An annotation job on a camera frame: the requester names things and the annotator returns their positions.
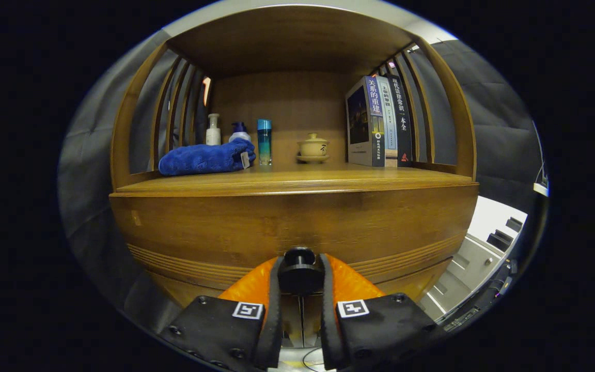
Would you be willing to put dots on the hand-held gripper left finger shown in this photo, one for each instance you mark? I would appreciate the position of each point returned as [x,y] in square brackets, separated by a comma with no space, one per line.
[276,310]

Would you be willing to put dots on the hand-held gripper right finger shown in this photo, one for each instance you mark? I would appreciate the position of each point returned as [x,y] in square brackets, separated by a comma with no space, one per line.
[327,310]

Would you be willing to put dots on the wooden drawer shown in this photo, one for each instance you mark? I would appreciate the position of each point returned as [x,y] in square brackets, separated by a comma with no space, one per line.
[225,227]

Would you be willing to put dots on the wooden countertop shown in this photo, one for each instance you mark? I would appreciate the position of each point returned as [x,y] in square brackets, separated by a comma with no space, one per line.
[302,178]

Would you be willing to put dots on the wooden cabinet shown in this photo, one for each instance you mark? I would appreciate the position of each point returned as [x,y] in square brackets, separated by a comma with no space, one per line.
[287,46]

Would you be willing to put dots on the white furniture unit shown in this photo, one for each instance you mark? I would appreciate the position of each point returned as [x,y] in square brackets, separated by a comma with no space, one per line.
[468,258]

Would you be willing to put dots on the beige saucer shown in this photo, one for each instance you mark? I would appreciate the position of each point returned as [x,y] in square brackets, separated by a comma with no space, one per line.
[313,159]

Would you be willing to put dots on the beige lidded tea cup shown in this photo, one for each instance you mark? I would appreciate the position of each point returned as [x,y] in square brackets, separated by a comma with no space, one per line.
[313,147]

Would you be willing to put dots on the teal gradient bottle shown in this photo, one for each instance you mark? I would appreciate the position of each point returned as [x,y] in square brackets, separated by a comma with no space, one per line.
[264,144]

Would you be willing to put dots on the folded blue towel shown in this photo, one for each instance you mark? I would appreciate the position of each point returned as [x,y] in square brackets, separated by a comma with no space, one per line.
[199,159]

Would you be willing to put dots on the white bottle with blue cap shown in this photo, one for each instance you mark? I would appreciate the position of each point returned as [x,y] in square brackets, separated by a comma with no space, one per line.
[239,135]

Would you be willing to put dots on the small black block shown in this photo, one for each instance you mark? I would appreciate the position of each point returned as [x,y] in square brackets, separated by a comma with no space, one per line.
[500,241]
[514,224]

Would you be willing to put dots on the white pump bottle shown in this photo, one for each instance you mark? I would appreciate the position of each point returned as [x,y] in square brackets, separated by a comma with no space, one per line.
[213,134]

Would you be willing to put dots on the dark book with blue spine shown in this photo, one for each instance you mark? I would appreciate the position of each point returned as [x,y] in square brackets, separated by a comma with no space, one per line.
[359,124]

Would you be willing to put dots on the book with pale spine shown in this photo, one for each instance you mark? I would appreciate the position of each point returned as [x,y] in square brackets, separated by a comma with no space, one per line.
[389,124]

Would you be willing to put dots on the book with black spine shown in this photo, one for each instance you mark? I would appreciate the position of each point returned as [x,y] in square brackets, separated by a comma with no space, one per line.
[403,129]

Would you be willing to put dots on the black backdrop cloth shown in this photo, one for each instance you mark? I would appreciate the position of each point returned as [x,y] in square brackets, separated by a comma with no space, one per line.
[91,165]

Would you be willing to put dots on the white box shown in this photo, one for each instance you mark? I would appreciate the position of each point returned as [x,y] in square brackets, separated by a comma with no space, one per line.
[541,189]

